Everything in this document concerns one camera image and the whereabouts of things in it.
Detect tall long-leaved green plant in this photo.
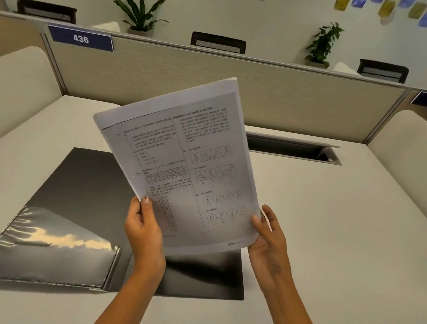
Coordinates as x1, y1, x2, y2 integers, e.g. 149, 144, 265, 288
108, 0, 171, 34

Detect person's right hand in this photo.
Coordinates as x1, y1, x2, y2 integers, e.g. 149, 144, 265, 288
245, 203, 300, 286

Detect black mesh office chair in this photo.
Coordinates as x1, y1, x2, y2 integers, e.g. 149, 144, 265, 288
356, 59, 410, 84
15, 0, 78, 24
190, 31, 247, 55

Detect person's left hand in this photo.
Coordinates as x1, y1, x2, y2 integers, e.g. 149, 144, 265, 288
121, 195, 172, 272

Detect blue and yellow wall decorations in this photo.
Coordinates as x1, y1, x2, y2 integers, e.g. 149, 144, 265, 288
221, 0, 427, 36

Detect desk cable tray opening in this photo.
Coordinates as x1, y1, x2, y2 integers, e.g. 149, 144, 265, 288
244, 131, 344, 166

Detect cream curved side divider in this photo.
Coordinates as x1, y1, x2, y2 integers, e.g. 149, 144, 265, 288
361, 107, 427, 236
0, 43, 66, 159

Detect person's left forearm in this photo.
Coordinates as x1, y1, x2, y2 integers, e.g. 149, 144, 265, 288
89, 259, 167, 324

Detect clear plastic folder sleeves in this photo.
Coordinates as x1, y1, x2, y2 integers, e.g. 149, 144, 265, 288
0, 203, 125, 293

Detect small bushy green plant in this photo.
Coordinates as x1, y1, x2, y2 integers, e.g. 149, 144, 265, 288
304, 20, 345, 66

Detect person's right forearm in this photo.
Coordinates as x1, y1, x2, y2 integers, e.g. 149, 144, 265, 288
262, 272, 332, 324

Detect beige desk partition panel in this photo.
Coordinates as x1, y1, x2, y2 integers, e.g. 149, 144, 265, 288
0, 10, 427, 150

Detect open black file folder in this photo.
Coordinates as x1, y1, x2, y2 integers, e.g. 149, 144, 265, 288
0, 142, 255, 303

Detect stack of printed paper sheets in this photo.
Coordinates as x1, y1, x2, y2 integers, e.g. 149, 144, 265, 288
83, 66, 273, 264

